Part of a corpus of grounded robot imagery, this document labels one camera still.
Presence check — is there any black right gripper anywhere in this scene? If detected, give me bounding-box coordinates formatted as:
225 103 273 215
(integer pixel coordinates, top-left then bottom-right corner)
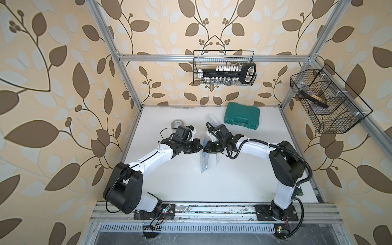
202 140 226 153

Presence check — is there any blue ruler set pouch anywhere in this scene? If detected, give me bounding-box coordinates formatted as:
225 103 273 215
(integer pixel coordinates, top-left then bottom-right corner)
201 137 209 173

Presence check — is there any clear triangle ruler long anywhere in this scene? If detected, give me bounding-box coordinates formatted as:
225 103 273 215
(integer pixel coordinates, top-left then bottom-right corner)
215 153 224 166

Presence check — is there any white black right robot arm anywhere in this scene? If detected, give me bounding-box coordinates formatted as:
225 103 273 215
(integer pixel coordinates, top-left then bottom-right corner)
204 122 312 221

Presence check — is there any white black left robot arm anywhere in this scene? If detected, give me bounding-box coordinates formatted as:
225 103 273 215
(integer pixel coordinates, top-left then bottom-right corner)
103 126 203 215

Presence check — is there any black socket bit holder set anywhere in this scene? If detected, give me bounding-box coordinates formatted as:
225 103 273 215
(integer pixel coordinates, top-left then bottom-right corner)
197 63 257 86

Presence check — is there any green plastic tool case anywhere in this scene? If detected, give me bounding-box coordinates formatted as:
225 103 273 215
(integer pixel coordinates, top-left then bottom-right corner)
224 103 260 130

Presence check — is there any clear packing tape roll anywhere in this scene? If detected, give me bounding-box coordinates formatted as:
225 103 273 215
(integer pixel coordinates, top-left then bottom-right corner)
170 119 184 129

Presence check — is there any dark tool in right basket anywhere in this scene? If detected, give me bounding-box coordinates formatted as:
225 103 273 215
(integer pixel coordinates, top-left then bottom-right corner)
300 90 329 108

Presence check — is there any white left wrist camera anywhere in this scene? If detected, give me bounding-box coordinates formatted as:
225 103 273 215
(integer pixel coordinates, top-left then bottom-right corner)
187 126 196 141

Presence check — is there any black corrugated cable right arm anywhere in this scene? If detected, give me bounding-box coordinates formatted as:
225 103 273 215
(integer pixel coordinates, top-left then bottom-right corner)
206 121 313 239

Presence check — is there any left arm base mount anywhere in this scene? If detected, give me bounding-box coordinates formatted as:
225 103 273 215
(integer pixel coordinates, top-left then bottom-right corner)
134 202 176 221

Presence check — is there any black wire basket back wall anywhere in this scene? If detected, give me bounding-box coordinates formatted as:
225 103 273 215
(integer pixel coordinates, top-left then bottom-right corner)
193 50 257 86

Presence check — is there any black wire basket wall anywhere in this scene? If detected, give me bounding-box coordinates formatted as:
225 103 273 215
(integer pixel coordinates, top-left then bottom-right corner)
193 50 257 86
290 64 373 134

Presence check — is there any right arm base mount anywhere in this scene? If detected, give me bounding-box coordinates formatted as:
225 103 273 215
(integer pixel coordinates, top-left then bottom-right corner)
254 204 299 222

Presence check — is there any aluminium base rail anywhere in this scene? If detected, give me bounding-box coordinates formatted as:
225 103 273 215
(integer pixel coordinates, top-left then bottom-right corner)
90 202 344 224

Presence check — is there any black wire basket right wall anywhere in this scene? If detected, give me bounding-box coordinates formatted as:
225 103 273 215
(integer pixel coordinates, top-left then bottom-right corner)
290 64 373 134

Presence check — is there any aluminium frame post back left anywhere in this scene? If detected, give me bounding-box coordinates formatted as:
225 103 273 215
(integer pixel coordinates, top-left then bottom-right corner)
86 0 143 111

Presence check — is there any aluminium frame post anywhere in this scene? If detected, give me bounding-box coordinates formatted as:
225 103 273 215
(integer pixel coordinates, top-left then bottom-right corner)
86 0 143 111
280 0 351 110

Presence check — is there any aluminium frame post back right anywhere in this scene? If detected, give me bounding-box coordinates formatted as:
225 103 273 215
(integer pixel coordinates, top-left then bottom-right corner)
280 0 351 110

